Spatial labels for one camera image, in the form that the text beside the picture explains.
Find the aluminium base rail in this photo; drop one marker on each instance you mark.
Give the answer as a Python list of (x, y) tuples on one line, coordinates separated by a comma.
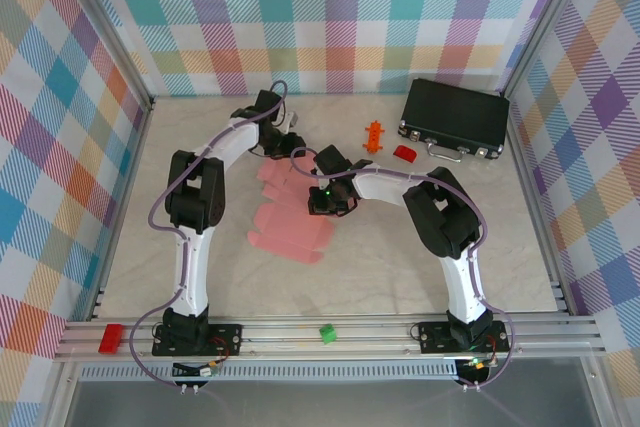
[(280, 334)]

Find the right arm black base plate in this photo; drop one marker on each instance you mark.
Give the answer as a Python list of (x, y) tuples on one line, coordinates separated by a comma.
[(435, 334)]

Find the red rectangular block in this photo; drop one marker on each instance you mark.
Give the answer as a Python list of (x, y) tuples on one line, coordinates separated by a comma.
[(110, 338)]

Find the aluminium side rail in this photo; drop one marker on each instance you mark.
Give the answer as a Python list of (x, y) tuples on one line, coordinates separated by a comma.
[(120, 207), (540, 207)]

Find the pink paper box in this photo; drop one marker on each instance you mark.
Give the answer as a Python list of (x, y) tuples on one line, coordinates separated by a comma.
[(290, 232)]

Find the grey metal panel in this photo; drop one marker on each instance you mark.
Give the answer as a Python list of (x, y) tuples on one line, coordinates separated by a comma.
[(325, 404)]

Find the green terminal block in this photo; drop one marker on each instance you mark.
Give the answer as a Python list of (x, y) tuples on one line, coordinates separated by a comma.
[(327, 334)]

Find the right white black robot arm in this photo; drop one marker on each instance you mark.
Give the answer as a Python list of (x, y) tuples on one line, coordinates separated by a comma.
[(462, 282)]

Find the small red curved block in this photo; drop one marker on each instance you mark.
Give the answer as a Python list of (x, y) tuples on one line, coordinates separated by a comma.
[(405, 153)]

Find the orange plastic toy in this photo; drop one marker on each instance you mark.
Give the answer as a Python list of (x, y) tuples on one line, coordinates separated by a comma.
[(373, 137)]

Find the aluminium corner post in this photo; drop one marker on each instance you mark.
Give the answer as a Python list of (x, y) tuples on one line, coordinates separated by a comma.
[(112, 29), (547, 22)]

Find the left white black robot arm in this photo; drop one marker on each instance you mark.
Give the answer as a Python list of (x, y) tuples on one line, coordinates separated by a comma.
[(192, 267)]

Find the black carrying case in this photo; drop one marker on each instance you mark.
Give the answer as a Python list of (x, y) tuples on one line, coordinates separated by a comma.
[(455, 112)]

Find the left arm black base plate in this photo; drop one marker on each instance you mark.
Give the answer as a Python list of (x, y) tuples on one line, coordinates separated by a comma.
[(225, 334)]

